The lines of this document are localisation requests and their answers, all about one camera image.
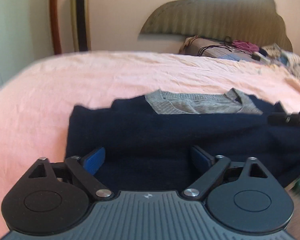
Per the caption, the grey and navy sweater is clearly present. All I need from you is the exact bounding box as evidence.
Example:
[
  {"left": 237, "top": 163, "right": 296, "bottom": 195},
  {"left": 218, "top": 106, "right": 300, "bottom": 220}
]
[{"left": 66, "top": 88, "right": 300, "bottom": 191}]

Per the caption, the patterned clothes pile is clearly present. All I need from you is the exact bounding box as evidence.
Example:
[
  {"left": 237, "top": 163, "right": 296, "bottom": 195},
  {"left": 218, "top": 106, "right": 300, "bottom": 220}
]
[{"left": 251, "top": 43, "right": 300, "bottom": 80}]

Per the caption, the pink bed sheet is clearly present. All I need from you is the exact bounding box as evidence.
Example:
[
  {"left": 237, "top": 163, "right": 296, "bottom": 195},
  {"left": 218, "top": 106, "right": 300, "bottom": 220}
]
[{"left": 0, "top": 51, "right": 300, "bottom": 238}]

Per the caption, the magenta garment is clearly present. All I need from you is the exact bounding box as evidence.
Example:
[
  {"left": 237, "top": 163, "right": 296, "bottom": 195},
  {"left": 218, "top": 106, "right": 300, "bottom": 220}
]
[{"left": 232, "top": 40, "right": 260, "bottom": 53}]

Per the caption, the olive padded headboard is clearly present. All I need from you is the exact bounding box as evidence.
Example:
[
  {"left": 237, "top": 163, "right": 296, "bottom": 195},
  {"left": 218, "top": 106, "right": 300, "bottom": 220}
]
[{"left": 140, "top": 0, "right": 293, "bottom": 51}]

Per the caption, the gold tower air conditioner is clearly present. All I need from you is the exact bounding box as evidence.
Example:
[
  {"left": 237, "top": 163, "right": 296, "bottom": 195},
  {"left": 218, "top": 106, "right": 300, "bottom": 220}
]
[{"left": 70, "top": 0, "right": 91, "bottom": 52}]

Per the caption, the white glass wardrobe door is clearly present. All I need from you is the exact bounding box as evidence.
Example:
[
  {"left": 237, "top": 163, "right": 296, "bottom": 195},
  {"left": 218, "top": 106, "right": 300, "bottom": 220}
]
[{"left": 0, "top": 0, "right": 53, "bottom": 87}]

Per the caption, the black cable on pillow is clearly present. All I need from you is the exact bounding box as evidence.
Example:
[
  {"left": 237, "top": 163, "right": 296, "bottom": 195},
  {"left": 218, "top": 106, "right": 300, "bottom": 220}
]
[{"left": 197, "top": 36, "right": 253, "bottom": 56}]

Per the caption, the brown wooden door frame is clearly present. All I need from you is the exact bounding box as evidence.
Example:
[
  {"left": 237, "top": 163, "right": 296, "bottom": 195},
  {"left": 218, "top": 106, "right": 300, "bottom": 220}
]
[{"left": 49, "top": 0, "right": 62, "bottom": 55}]

